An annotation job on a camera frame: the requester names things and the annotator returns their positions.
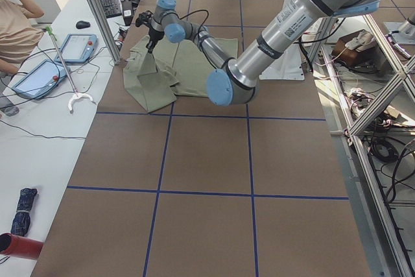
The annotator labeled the black computer mouse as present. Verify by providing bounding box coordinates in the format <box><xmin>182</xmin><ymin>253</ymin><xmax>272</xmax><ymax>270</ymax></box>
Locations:
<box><xmin>75</xmin><ymin>21</ymin><xmax>91</xmax><ymax>29</ymax></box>

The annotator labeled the black keyboard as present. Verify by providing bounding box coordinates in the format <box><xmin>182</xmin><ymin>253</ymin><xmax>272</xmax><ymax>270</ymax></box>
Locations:
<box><xmin>99</xmin><ymin>0</ymin><xmax>122</xmax><ymax>18</ymax></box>

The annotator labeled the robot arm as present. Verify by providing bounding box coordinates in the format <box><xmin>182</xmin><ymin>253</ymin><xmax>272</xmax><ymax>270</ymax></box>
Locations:
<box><xmin>136</xmin><ymin>0</ymin><xmax>380</xmax><ymax>106</ymax></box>

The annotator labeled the brown box with cables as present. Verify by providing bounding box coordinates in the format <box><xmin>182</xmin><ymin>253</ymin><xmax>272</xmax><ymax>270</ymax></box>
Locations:
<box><xmin>331</xmin><ymin>29</ymin><xmax>377</xmax><ymax>66</ymax></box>

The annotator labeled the white reacher grabber stick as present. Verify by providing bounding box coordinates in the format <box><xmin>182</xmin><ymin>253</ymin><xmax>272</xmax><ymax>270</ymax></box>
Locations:
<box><xmin>45</xmin><ymin>27</ymin><xmax>97</xmax><ymax>114</ymax></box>

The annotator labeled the red cylinder tube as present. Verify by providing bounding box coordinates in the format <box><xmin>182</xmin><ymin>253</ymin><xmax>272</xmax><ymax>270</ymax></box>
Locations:
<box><xmin>1</xmin><ymin>233</ymin><xmax>43</xmax><ymax>260</ymax></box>

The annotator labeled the black power adapter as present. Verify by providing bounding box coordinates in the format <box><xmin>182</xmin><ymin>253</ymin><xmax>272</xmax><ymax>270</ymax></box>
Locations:
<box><xmin>121</xmin><ymin>0</ymin><xmax>134</xmax><ymax>26</ymax></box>

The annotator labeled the aluminium frame truss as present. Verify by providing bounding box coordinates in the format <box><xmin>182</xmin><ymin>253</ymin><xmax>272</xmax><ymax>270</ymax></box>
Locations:
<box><xmin>304</xmin><ymin>15</ymin><xmax>414</xmax><ymax>276</ymax></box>

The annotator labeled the far blue teach pendant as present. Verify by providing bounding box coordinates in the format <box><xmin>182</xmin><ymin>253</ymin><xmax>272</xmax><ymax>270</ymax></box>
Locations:
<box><xmin>60</xmin><ymin>34</ymin><xmax>98</xmax><ymax>65</ymax></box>

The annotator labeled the green long-sleeve shirt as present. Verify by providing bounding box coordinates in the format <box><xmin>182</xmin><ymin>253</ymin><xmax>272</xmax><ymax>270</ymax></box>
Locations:
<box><xmin>123</xmin><ymin>35</ymin><xmax>213</xmax><ymax>112</ymax></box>

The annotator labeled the near blue teach pendant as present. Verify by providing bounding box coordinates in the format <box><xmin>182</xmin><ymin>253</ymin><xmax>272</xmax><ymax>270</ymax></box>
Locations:
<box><xmin>12</xmin><ymin>60</ymin><xmax>67</xmax><ymax>99</ymax></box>

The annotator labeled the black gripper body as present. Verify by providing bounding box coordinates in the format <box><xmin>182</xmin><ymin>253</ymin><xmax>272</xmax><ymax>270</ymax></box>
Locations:
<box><xmin>135</xmin><ymin>10</ymin><xmax>161</xmax><ymax>43</ymax></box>

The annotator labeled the folded dark blue umbrella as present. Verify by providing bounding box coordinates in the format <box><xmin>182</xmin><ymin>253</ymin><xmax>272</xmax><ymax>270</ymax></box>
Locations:
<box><xmin>10</xmin><ymin>188</ymin><xmax>38</xmax><ymax>237</ymax></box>

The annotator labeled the seated person beige shirt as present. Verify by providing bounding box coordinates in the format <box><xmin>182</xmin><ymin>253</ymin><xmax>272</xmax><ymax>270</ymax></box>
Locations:
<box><xmin>0</xmin><ymin>0</ymin><xmax>45</xmax><ymax>117</ymax></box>

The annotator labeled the aluminium frame post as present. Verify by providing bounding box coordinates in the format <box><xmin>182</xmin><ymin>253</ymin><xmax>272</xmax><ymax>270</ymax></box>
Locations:
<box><xmin>87</xmin><ymin>0</ymin><xmax>121</xmax><ymax>65</ymax></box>

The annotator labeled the blue teach pendant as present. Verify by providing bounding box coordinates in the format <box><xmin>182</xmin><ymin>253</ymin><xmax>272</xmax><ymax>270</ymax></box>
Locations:
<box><xmin>60</xmin><ymin>34</ymin><xmax>98</xmax><ymax>65</ymax></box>
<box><xmin>12</xmin><ymin>60</ymin><xmax>67</xmax><ymax>99</ymax></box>

